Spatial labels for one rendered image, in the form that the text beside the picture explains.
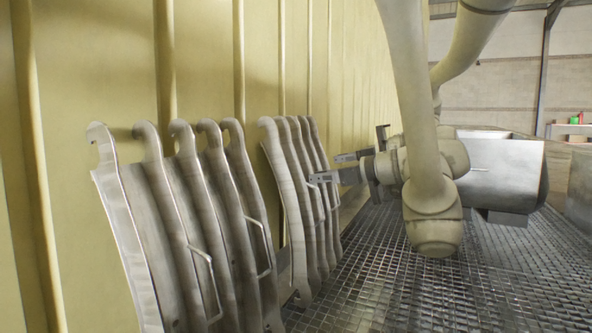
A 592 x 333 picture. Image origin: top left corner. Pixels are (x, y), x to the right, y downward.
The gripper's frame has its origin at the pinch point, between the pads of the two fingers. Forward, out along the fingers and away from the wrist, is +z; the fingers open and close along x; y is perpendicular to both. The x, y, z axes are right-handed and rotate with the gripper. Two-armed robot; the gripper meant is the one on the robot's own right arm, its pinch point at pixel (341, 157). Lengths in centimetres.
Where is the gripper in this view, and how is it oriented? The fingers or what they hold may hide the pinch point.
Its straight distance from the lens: 106.8
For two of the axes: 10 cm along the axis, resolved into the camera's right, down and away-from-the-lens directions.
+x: 4.4, -1.1, 8.9
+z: -8.8, 1.7, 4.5
